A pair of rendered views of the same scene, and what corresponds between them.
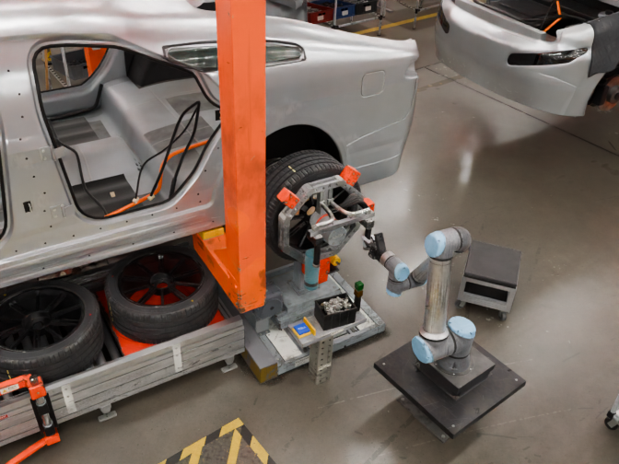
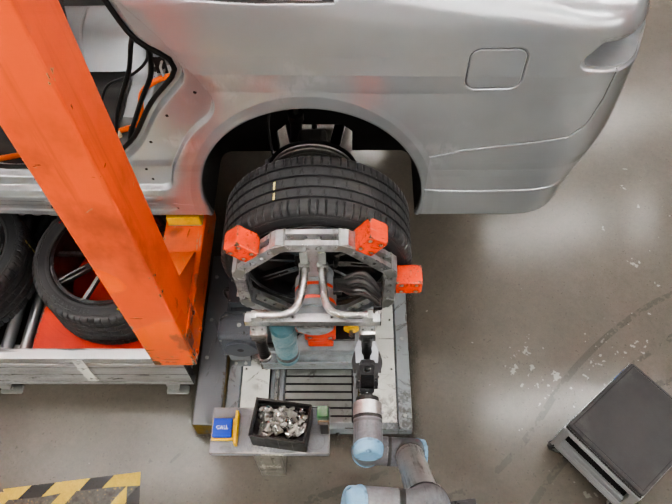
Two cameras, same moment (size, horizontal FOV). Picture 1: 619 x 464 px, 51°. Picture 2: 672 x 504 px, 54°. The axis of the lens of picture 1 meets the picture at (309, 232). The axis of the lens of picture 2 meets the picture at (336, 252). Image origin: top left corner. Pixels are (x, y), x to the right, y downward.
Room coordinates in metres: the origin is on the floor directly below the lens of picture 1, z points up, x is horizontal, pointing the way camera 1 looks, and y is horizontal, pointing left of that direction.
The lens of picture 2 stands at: (2.21, -0.77, 2.79)
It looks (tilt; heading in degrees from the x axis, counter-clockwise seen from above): 57 degrees down; 35
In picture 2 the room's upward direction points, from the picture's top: 2 degrees counter-clockwise
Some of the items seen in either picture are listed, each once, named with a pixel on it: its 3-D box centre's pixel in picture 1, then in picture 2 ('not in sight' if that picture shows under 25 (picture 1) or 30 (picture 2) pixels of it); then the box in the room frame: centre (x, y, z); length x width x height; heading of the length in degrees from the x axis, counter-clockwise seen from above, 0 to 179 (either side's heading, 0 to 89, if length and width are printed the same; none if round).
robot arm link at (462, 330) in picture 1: (458, 336); not in sight; (2.48, -0.82, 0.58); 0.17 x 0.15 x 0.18; 119
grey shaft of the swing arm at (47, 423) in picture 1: (43, 409); not in sight; (2.08, 1.31, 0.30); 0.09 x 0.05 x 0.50; 122
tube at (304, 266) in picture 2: (319, 210); (280, 286); (2.94, -0.05, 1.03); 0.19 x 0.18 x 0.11; 32
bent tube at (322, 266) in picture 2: (349, 201); (344, 285); (3.04, -0.22, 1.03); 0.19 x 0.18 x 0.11; 32
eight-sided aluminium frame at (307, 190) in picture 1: (321, 221); (315, 280); (3.10, -0.07, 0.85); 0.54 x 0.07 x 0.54; 122
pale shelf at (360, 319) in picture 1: (327, 323); (270, 431); (2.67, -0.13, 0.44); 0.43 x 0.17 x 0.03; 122
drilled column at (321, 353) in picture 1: (321, 353); (269, 449); (2.66, -0.10, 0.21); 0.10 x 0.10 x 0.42; 32
